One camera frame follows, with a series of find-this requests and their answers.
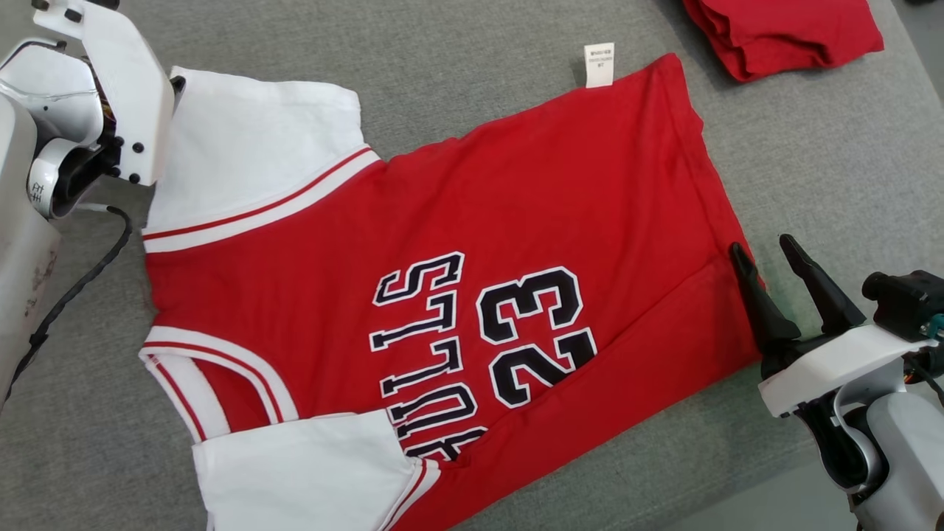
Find red white basketball jersey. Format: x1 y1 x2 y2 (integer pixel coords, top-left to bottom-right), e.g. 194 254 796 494
139 42 766 531

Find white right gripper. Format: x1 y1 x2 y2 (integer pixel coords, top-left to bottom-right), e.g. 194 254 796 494
729 233 937 420

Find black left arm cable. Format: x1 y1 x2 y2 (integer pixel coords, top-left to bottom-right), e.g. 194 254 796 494
6 205 133 395

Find red shorts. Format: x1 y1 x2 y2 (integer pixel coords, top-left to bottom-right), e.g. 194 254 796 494
680 0 885 83

